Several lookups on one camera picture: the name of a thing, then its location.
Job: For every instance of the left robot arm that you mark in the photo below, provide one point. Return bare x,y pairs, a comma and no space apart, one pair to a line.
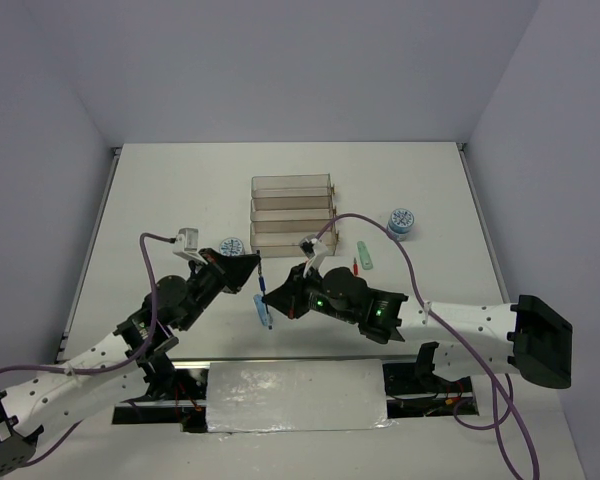
129,364

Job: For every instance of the blue jar right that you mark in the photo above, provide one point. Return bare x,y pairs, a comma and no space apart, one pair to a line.
400,223

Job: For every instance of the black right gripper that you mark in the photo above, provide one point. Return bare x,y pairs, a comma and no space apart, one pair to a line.
288,297

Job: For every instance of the blue jar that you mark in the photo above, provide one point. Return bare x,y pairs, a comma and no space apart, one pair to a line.
232,247
400,223

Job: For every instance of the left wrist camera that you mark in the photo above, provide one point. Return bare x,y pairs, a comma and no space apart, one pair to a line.
185,244

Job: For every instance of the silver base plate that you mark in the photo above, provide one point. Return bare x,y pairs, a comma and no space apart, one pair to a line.
297,396

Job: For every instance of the blue pen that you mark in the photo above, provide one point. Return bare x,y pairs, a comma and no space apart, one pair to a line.
261,281

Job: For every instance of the blue correction tape case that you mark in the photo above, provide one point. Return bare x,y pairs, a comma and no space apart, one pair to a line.
263,312

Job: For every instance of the blue jar left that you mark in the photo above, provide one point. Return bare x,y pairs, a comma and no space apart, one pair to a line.
232,247

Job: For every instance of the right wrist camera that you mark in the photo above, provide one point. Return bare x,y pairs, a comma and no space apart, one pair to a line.
315,251

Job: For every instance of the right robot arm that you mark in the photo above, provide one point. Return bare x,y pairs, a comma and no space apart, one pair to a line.
454,341

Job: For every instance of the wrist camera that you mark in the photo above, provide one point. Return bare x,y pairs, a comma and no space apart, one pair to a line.
185,244
315,251

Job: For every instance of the clear tiered organizer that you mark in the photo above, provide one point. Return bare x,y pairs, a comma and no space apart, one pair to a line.
286,209

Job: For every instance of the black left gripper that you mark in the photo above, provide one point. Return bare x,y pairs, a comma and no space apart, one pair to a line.
231,272

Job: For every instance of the green correction tape case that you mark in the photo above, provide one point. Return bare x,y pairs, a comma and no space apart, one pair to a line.
364,256

